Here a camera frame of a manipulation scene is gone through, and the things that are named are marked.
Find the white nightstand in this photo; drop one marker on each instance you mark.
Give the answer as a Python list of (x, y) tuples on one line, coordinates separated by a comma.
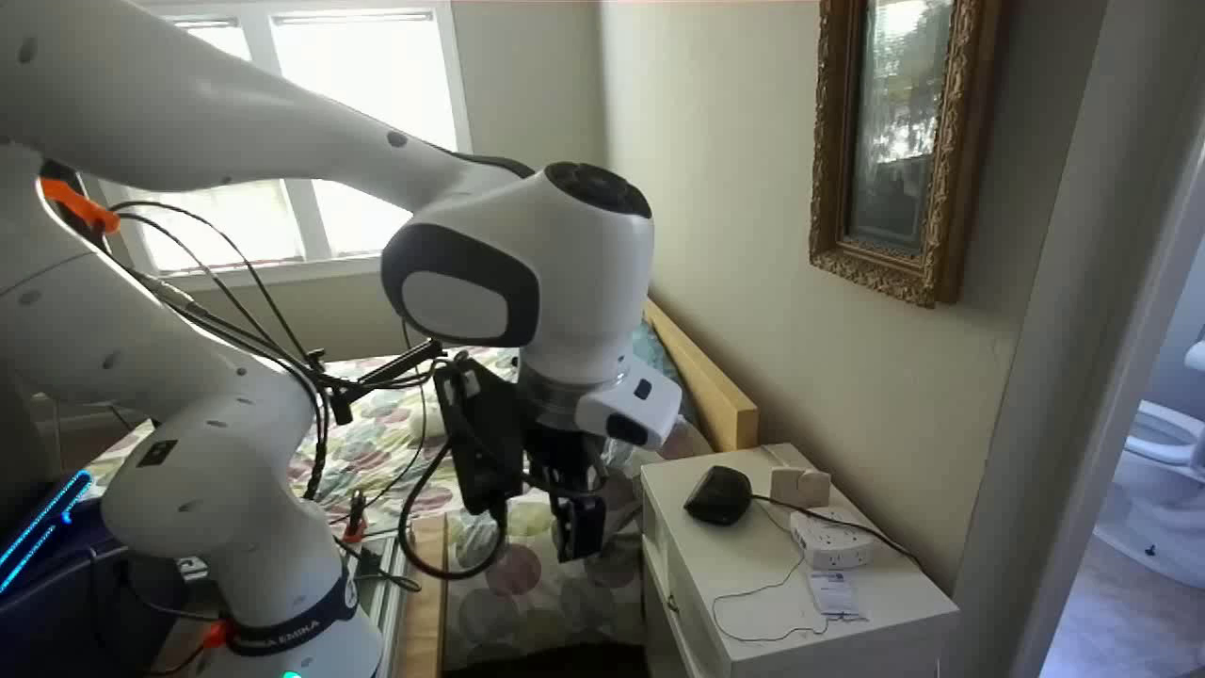
[(701, 561)]

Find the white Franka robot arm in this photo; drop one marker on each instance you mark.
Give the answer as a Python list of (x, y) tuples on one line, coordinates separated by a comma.
[(190, 100)]

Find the white round device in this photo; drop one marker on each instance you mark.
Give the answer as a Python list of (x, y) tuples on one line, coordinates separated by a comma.
[(832, 548)]

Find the black round object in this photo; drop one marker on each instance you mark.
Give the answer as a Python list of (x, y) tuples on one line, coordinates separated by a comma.
[(719, 494)]

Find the white door frame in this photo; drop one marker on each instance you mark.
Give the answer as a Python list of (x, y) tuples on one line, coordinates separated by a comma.
[(1104, 378)]

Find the white toilet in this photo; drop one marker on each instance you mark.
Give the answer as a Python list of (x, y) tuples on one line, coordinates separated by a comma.
[(1162, 476)]

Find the flat white device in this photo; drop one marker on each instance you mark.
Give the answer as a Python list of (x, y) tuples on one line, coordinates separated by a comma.
[(837, 598)]

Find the wooden headboard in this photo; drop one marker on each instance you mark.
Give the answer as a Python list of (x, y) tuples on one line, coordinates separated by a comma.
[(715, 392)]

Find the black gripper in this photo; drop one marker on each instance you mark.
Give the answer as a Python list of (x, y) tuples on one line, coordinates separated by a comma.
[(559, 458)]

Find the white framed window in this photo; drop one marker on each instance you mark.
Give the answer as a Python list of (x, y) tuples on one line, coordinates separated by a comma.
[(361, 76)]

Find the dark case with blue light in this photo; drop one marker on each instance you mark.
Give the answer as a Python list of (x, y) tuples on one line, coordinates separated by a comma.
[(50, 589)]

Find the small white box device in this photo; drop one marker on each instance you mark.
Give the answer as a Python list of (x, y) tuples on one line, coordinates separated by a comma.
[(798, 489)]

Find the floral bedspread bed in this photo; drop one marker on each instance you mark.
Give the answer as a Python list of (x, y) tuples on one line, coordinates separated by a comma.
[(541, 598)]

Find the wooden board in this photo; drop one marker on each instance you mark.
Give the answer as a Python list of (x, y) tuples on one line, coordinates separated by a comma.
[(426, 627)]

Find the gold framed mirror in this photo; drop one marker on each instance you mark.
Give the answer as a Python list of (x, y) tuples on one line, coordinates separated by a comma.
[(897, 126)]

